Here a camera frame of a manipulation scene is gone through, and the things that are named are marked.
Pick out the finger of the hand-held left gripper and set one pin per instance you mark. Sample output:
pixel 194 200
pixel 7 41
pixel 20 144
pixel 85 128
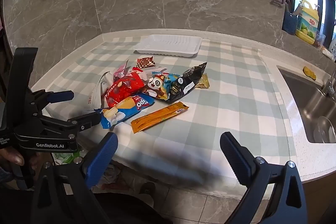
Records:
pixel 86 120
pixel 63 96

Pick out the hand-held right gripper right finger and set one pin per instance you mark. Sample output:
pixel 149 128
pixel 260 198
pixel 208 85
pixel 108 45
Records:
pixel 233 153

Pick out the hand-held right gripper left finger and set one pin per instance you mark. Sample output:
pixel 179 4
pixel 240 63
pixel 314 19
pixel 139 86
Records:
pixel 101 158

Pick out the blue snack packet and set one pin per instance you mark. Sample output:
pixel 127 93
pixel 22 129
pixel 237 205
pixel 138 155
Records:
pixel 126 109

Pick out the red snack packet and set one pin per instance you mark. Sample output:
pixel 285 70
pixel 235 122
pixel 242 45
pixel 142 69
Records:
pixel 123 88

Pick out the pink snack packet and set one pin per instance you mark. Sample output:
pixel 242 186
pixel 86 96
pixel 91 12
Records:
pixel 122 70

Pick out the orange snack packet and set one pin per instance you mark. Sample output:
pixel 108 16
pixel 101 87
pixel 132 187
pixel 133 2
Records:
pixel 159 117

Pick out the gold snack packet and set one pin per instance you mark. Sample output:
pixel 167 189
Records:
pixel 203 82

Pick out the panda print snack packet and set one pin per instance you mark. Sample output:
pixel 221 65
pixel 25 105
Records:
pixel 160 85

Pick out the brown red candy packet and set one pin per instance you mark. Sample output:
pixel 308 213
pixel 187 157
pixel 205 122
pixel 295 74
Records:
pixel 145 62

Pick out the black snack packet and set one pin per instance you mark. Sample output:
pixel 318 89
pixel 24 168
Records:
pixel 186 82

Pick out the white plastic tray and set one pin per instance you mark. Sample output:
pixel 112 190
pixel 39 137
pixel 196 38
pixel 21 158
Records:
pixel 168 45

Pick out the person's left hand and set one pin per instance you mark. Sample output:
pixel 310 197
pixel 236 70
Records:
pixel 15 159

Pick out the crumpled cloth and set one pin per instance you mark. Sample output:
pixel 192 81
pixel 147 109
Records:
pixel 113 174

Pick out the green white checked cloth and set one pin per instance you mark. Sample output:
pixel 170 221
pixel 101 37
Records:
pixel 223 108

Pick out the steel sink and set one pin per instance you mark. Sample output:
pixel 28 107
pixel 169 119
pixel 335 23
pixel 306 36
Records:
pixel 302 98

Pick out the glass bowl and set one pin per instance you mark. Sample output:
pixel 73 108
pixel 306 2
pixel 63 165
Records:
pixel 324 129

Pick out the yellow sponge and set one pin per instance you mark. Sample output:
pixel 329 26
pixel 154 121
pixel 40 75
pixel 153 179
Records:
pixel 309 73

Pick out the steel faucet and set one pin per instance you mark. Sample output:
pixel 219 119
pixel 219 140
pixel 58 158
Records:
pixel 329 85

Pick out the blue brush holder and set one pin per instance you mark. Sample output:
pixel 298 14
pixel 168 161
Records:
pixel 289 23

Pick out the small clear packet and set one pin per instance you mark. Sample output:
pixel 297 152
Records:
pixel 319 40

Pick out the yellow dish soap bottle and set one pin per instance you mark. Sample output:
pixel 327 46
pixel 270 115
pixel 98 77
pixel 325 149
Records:
pixel 308 22

